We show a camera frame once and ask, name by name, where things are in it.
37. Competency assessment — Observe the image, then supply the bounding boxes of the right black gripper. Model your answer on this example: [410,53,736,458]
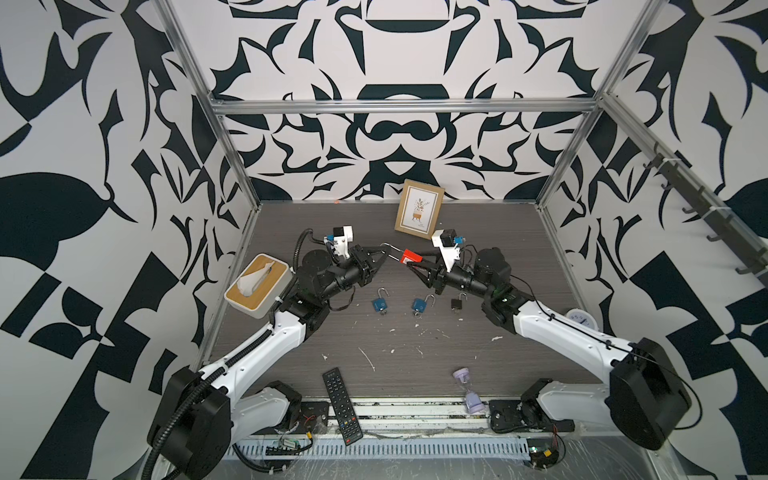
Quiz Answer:
[409,250,496,304]

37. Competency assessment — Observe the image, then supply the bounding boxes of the red padlock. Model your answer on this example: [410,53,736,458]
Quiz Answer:
[380,242,423,265]

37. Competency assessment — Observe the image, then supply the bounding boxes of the small black padlock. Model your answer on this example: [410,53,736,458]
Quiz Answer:
[450,292,468,313]

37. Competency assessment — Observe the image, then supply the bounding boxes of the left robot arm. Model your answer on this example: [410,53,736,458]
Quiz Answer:
[141,226,391,479]

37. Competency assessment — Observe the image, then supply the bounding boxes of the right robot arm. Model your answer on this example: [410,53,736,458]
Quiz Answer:
[401,248,701,450]

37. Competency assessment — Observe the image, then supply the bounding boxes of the blue padlock middle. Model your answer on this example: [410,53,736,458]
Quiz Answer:
[411,294,436,317]

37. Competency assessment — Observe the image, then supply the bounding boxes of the blue padlock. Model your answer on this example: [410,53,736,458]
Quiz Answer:
[411,294,436,317]
[372,287,389,315]

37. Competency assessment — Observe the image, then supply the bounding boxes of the blue padlock left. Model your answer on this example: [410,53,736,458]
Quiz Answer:
[372,287,389,315]

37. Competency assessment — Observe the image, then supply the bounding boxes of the tissue box wooden lid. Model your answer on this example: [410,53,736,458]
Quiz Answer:
[224,253,293,319]

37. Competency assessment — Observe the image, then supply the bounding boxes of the purple hourglass timer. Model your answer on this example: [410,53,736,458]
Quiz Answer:
[452,368,486,415]

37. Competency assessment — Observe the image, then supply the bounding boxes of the white round clock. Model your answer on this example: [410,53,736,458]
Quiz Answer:
[566,308,601,331]

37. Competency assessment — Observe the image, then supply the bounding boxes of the black remote control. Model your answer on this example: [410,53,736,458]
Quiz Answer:
[322,367,364,446]

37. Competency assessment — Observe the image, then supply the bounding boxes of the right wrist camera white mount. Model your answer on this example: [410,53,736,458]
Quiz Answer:
[431,229,465,272]

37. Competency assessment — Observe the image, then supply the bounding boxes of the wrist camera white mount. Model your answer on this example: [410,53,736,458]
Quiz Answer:
[324,225,354,261]
[431,229,465,272]

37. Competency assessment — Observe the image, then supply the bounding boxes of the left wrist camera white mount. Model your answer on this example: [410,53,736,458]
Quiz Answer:
[324,225,354,261]

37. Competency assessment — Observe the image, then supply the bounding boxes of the wooden picture frame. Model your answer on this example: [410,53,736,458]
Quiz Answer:
[394,180,445,239]

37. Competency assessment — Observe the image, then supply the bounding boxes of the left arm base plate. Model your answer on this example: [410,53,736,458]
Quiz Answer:
[253,401,330,435]

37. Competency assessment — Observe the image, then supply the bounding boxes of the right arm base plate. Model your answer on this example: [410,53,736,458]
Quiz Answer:
[488,400,576,434]

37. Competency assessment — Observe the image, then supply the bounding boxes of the white cable duct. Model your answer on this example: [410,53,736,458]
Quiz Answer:
[239,437,530,461]

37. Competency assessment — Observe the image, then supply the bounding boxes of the wall hook rack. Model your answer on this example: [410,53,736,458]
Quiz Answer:
[644,141,767,289]

